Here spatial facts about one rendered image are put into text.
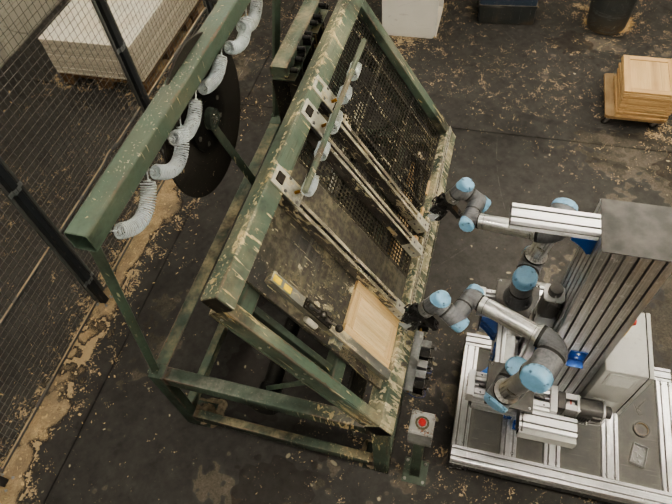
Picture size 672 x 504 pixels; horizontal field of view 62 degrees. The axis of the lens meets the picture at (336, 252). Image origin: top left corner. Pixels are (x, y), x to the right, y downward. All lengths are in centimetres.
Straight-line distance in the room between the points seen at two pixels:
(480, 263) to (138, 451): 279
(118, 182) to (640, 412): 321
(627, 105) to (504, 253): 181
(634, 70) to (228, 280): 443
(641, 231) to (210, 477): 290
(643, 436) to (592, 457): 33
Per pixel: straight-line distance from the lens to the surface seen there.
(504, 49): 645
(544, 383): 229
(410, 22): 647
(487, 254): 456
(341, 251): 275
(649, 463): 391
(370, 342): 294
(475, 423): 371
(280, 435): 374
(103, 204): 221
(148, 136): 239
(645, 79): 571
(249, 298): 242
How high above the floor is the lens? 370
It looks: 55 degrees down
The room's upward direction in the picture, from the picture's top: 8 degrees counter-clockwise
